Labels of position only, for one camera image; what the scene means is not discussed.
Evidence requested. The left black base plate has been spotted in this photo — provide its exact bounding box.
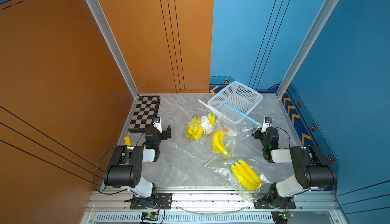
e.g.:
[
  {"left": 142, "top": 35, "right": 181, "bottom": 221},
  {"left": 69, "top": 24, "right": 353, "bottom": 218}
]
[{"left": 130, "top": 192, "right": 173, "bottom": 210}]

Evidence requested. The yellow banana bunch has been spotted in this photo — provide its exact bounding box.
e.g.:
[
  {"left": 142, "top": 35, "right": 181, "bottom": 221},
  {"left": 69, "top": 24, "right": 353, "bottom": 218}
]
[
  {"left": 231, "top": 160, "right": 262, "bottom": 191},
  {"left": 212, "top": 128, "right": 232, "bottom": 158},
  {"left": 186, "top": 113, "right": 216, "bottom": 140}
]

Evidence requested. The green circuit board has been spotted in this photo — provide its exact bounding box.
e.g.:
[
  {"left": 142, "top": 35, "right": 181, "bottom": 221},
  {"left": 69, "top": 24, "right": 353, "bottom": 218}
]
[
  {"left": 278, "top": 212, "right": 295, "bottom": 224},
  {"left": 140, "top": 212, "right": 159, "bottom": 224}
]

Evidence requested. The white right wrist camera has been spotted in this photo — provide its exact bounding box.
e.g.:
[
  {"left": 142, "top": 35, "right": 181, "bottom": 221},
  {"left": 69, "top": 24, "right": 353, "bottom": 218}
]
[{"left": 261, "top": 117, "right": 272, "bottom": 133}]

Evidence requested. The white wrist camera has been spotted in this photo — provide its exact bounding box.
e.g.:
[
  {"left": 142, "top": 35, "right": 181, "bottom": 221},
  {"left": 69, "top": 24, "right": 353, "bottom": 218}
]
[
  {"left": 261, "top": 117, "right": 272, "bottom": 133},
  {"left": 152, "top": 117, "right": 163, "bottom": 133}
]

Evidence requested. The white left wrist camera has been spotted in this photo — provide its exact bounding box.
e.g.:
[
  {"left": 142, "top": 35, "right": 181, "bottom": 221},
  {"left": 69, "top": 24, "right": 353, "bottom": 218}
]
[{"left": 152, "top": 117, "right": 163, "bottom": 133}]

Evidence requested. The right green circuit board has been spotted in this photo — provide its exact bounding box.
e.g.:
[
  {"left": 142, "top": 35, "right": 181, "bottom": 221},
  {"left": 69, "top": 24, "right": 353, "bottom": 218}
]
[{"left": 278, "top": 212, "right": 295, "bottom": 224}]

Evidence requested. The near zip-top bag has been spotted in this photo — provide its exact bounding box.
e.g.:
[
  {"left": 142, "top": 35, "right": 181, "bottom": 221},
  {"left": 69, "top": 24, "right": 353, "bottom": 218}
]
[{"left": 204, "top": 156, "right": 270, "bottom": 203}]

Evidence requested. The aluminium corner post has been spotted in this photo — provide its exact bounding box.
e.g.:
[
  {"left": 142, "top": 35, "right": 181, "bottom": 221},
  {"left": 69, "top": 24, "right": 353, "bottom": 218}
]
[
  {"left": 276, "top": 0, "right": 339, "bottom": 99},
  {"left": 85, "top": 0, "right": 139, "bottom": 99}
]

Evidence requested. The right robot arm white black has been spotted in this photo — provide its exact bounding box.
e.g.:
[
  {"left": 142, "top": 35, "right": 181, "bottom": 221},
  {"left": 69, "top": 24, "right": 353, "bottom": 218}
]
[{"left": 254, "top": 127, "right": 337, "bottom": 208}]

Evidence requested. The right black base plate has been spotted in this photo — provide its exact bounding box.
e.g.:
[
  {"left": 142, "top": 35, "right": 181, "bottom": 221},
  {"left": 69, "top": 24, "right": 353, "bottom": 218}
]
[{"left": 254, "top": 194, "right": 296, "bottom": 209}]

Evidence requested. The left aluminium corner post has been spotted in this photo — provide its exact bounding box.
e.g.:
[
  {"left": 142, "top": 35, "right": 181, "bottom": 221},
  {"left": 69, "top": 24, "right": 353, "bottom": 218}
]
[{"left": 85, "top": 0, "right": 139, "bottom": 99}]

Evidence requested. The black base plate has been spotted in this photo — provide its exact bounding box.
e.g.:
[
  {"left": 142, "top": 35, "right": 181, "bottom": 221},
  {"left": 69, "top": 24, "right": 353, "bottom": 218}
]
[
  {"left": 254, "top": 194, "right": 296, "bottom": 209},
  {"left": 130, "top": 192, "right": 173, "bottom": 210}
]

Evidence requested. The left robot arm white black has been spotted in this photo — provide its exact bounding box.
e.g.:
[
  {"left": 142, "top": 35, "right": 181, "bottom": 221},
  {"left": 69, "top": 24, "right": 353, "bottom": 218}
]
[{"left": 103, "top": 126, "right": 172, "bottom": 209}]

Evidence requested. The left green circuit board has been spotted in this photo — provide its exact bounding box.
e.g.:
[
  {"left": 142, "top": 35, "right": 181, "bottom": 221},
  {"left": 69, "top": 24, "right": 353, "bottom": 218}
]
[{"left": 140, "top": 212, "right": 159, "bottom": 224}]

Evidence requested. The black brown checkerboard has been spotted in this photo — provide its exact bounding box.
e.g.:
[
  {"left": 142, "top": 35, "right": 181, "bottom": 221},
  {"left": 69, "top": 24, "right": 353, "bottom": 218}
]
[{"left": 128, "top": 95, "right": 160, "bottom": 133}]

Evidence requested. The white perforated plastic basket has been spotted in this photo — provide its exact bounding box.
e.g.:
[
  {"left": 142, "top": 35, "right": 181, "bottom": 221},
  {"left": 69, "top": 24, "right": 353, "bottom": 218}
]
[{"left": 207, "top": 82, "right": 263, "bottom": 124}]

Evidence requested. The right aluminium corner post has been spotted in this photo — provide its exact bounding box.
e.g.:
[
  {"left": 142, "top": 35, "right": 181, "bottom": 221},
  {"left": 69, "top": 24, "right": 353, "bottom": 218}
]
[{"left": 276, "top": 0, "right": 339, "bottom": 99}]

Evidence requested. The small yellow block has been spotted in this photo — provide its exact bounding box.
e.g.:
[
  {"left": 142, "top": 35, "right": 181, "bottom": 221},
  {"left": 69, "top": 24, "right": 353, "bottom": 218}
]
[{"left": 124, "top": 136, "right": 132, "bottom": 147}]

